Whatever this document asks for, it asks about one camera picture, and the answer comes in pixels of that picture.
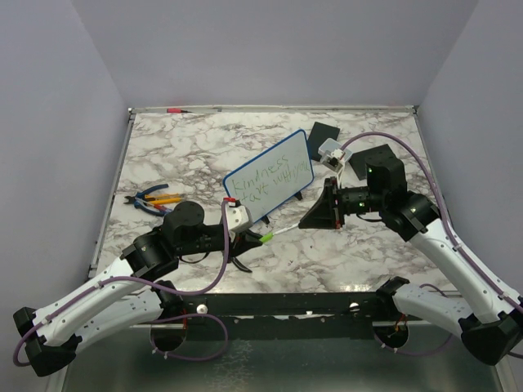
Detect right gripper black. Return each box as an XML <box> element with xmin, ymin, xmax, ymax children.
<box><xmin>299</xmin><ymin>176</ymin><xmax>386</xmax><ymax>229</ymax></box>

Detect green marker cap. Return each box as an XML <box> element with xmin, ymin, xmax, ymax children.
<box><xmin>260</xmin><ymin>233</ymin><xmax>275</xmax><ymax>243</ymax></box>

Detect white marker pen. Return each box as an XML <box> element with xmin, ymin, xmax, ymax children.
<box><xmin>273</xmin><ymin>223</ymin><xmax>299</xmax><ymax>235</ymax></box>

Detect blue framed whiteboard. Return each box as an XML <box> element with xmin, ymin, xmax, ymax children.
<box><xmin>222</xmin><ymin>129</ymin><xmax>315</xmax><ymax>222</ymax></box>

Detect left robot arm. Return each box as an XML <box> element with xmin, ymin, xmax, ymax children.
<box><xmin>13</xmin><ymin>198</ymin><xmax>263</xmax><ymax>377</ymax></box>

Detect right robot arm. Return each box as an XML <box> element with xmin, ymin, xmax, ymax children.
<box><xmin>298</xmin><ymin>152</ymin><xmax>522</xmax><ymax>366</ymax></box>

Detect white small router box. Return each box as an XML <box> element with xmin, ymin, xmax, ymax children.
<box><xmin>318</xmin><ymin>138</ymin><xmax>346</xmax><ymax>162</ymax></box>

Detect black flat box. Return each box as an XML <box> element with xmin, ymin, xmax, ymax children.
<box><xmin>307</xmin><ymin>122</ymin><xmax>340</xmax><ymax>162</ymax></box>

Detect yellow utility knife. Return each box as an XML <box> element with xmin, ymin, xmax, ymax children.
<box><xmin>144</xmin><ymin>194</ymin><xmax>186</xmax><ymax>205</ymax></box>

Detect black handled pliers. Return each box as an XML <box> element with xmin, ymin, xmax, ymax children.
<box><xmin>228</xmin><ymin>257</ymin><xmax>252</xmax><ymax>274</ymax></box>

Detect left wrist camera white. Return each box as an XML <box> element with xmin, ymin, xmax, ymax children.
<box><xmin>224</xmin><ymin>198</ymin><xmax>253</xmax><ymax>235</ymax></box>

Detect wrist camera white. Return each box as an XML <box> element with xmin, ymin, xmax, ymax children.
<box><xmin>321</xmin><ymin>148</ymin><xmax>353</xmax><ymax>183</ymax></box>
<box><xmin>224</xmin><ymin>198</ymin><xmax>253</xmax><ymax>235</ymax></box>

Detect aluminium table frame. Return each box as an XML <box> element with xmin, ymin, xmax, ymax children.
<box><xmin>44</xmin><ymin>104</ymin><xmax>512</xmax><ymax>392</ymax></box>

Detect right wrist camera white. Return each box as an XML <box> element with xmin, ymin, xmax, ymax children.
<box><xmin>321</xmin><ymin>148</ymin><xmax>353</xmax><ymax>183</ymax></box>

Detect black network switch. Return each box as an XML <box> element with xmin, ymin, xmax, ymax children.
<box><xmin>349</xmin><ymin>145</ymin><xmax>394</xmax><ymax>180</ymax></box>

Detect blue handled cutters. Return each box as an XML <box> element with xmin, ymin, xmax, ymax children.
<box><xmin>124</xmin><ymin>184</ymin><xmax>171</xmax><ymax>217</ymax></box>

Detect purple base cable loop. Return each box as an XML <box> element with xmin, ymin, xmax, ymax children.
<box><xmin>150</xmin><ymin>312</ymin><xmax>230</xmax><ymax>361</ymax></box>

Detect red pen at back rail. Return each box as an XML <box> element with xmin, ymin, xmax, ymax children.
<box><xmin>166</xmin><ymin>108</ymin><xmax>192</xmax><ymax>114</ymax></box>

